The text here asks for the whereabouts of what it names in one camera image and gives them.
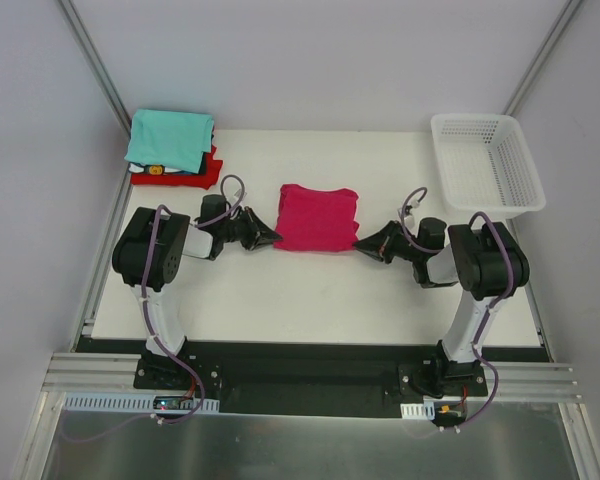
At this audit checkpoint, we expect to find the teal t shirt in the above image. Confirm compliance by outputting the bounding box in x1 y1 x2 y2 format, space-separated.
125 109 214 173

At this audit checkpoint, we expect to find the white plastic basket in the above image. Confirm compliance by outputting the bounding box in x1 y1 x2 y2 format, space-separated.
430 113 546 219

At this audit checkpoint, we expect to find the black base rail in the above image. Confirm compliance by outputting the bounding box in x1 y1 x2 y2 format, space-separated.
110 339 501 419

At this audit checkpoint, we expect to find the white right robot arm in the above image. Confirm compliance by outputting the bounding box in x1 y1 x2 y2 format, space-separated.
353 217 530 398

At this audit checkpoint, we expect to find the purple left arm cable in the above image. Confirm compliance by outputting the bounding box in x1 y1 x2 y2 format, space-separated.
142 175 247 411

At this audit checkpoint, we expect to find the red t shirt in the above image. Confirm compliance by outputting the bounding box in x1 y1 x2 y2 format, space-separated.
131 146 223 190

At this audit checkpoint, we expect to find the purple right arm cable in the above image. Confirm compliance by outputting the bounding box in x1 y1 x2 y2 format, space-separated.
398 187 521 431

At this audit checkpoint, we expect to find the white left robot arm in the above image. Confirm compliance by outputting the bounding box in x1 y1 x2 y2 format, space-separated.
112 194 282 389

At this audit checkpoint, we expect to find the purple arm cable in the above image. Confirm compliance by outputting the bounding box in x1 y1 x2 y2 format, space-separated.
398 187 521 431
142 175 247 411

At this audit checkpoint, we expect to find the folded dark printed t shirt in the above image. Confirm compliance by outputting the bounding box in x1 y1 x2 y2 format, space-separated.
128 163 199 184

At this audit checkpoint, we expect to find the crimson pink t shirt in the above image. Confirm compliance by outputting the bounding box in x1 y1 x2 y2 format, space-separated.
274 184 359 253

